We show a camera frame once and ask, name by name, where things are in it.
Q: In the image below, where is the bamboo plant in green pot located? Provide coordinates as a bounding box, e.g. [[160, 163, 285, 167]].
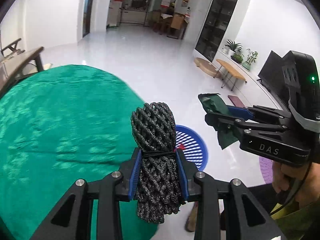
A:
[[242, 48, 259, 72]]

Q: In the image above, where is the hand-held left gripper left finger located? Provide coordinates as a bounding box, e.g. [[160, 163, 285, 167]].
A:
[[30, 147, 143, 240]]

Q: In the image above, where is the brown wooden sofa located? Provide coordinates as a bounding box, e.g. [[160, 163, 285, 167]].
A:
[[1, 38, 25, 55]]

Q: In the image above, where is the light wooden dining chair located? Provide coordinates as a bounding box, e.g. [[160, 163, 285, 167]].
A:
[[167, 14, 187, 39]]

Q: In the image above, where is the black foam net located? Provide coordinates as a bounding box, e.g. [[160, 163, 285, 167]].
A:
[[131, 102, 183, 224]]

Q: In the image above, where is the dark wooden dining chair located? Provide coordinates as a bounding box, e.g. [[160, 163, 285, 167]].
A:
[[151, 10, 163, 33]]

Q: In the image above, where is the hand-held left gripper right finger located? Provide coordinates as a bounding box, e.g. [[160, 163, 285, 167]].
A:
[[175, 149, 287, 240]]

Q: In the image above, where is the white television console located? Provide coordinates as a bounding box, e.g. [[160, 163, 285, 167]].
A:
[[217, 50, 293, 111]]

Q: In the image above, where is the glass sliding kitchen door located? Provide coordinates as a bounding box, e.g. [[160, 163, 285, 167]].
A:
[[120, 0, 179, 27]]

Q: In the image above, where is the purple round mat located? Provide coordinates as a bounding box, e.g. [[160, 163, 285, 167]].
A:
[[259, 156, 274, 184]]

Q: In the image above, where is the brown wooden coffee table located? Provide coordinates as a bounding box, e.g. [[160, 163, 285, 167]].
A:
[[0, 46, 45, 90]]

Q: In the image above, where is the blue plastic basket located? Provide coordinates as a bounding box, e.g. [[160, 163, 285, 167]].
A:
[[175, 124, 208, 170]]

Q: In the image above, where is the round wooden stool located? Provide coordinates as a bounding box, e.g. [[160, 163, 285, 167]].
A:
[[194, 57, 222, 79]]

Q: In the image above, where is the brown shoe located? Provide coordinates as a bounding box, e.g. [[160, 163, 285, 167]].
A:
[[185, 201, 199, 233]]

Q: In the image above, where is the person's right hand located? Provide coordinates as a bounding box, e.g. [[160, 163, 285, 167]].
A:
[[272, 160, 320, 201]]

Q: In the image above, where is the small leafy potted plant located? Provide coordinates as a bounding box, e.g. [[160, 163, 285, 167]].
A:
[[231, 51, 244, 64]]

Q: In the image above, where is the dark green wrapper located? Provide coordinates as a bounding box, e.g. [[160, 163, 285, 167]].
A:
[[198, 93, 242, 150]]

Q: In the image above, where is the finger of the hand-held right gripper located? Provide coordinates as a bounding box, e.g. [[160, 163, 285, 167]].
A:
[[226, 105, 293, 125], [204, 111, 288, 141]]

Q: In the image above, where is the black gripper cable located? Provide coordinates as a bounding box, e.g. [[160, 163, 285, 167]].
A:
[[273, 162, 313, 215]]

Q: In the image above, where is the potted plant in white pot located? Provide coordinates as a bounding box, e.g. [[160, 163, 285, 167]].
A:
[[223, 39, 243, 55]]

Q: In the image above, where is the dark glass cabinet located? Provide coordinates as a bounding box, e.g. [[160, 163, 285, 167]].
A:
[[194, 0, 244, 63]]

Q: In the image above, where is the wooden bench table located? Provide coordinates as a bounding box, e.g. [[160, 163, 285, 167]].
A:
[[216, 59, 248, 91]]

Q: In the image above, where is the olive green jacket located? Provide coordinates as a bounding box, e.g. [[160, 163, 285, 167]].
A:
[[270, 185, 320, 240]]

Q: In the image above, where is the green tablecloth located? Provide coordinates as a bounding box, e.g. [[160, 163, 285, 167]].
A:
[[0, 64, 160, 240]]

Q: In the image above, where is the dining table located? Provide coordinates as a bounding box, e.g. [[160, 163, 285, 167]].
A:
[[160, 13, 191, 22]]

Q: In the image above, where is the dark door frame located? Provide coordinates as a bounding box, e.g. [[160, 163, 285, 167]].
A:
[[82, 0, 97, 37]]

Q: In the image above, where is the black television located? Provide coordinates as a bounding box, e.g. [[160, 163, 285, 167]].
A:
[[257, 50, 292, 101]]

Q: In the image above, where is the maroon floor mat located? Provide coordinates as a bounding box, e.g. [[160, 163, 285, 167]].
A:
[[228, 95, 247, 109]]

